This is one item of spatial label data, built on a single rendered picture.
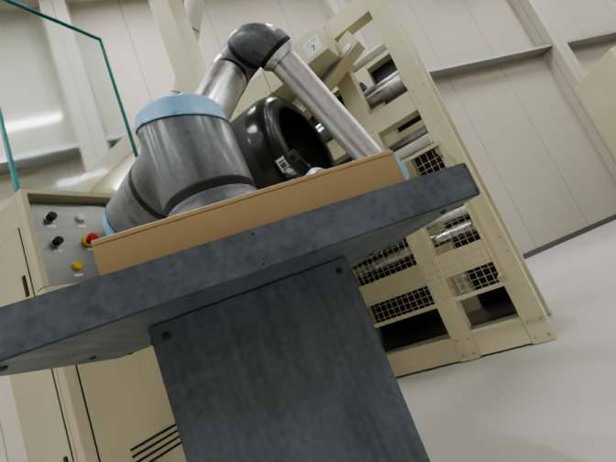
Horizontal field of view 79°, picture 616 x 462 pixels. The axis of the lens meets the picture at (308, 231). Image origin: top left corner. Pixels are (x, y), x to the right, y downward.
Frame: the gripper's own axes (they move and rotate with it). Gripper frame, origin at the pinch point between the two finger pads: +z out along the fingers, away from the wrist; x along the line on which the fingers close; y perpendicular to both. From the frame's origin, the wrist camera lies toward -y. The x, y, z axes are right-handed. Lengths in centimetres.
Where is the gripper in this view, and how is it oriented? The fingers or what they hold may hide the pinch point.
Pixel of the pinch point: (288, 167)
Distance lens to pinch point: 146.9
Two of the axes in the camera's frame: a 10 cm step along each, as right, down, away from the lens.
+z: -4.7, -2.8, 8.4
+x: 7.5, -6.2, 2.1
